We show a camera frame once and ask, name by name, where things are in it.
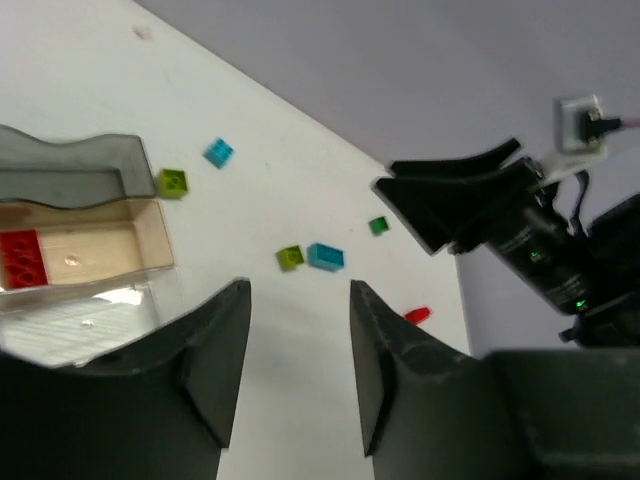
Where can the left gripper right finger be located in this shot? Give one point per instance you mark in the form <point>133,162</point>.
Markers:
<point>429,411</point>

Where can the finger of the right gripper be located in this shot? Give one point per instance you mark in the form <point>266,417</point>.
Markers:
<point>450,170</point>
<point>462,212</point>

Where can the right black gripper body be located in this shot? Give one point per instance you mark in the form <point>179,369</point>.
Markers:
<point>590,273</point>

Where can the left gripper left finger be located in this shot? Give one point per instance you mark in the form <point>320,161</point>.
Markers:
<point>161,407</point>

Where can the dark green square lego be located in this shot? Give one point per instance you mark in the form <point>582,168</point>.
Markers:
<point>378,225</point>

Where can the lime lego brick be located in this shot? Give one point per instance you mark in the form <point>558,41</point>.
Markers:
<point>171,184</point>
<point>289,258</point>

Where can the curved red lego piece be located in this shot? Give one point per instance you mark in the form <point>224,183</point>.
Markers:
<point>418,315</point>

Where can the long cyan lego brick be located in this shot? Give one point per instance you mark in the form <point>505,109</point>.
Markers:
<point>325,257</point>

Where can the clear plastic sorting tray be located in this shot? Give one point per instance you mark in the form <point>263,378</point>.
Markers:
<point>106,248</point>

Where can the small cyan lego brick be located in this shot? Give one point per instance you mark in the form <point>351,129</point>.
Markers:
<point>219,153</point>

